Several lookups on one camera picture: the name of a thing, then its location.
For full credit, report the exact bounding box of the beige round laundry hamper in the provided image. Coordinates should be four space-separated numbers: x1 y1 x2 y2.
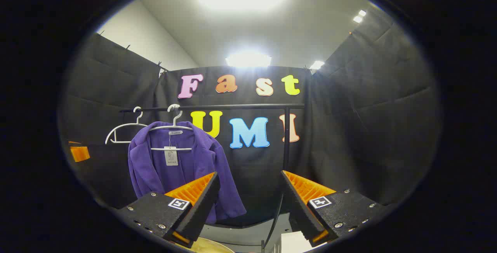
186 237 235 253

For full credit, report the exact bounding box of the long ceiling light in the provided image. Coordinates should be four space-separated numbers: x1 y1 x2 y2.
225 51 272 68

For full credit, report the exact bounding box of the purple knit jacket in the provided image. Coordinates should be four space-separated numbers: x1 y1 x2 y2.
128 121 247 224

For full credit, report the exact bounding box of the white box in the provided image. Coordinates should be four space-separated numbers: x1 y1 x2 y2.
280 231 317 253

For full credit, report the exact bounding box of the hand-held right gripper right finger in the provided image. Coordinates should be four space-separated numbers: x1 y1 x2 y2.
280 170 389 248

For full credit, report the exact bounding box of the black clothes rack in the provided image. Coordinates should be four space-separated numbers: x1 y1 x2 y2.
119 104 306 251

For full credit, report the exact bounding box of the black backdrop cloth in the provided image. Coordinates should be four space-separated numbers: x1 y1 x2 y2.
58 10 441 226

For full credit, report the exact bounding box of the white plain hanger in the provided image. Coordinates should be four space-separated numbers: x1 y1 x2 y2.
105 106 149 145

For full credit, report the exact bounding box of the white hanger with taped hook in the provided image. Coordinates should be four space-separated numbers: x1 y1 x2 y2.
149 104 194 152

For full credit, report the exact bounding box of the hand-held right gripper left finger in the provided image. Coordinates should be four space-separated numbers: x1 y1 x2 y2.
116 172 221 249

